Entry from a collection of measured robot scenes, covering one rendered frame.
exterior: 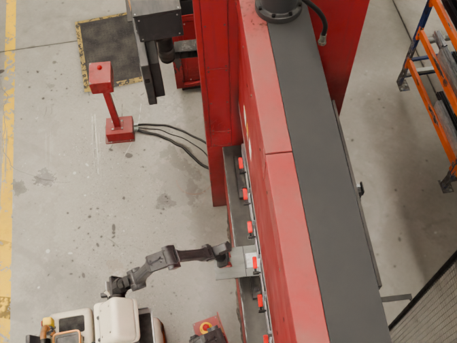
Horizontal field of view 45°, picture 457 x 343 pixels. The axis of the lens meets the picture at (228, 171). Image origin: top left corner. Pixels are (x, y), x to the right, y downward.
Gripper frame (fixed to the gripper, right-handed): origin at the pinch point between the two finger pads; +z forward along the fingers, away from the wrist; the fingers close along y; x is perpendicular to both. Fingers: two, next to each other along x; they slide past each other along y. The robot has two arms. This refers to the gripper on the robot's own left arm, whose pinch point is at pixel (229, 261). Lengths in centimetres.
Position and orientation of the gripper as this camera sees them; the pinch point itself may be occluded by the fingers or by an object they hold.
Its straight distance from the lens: 312.7
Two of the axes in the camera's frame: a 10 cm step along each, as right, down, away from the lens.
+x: -8.5, 3.4, 3.9
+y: -1.1, -8.6, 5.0
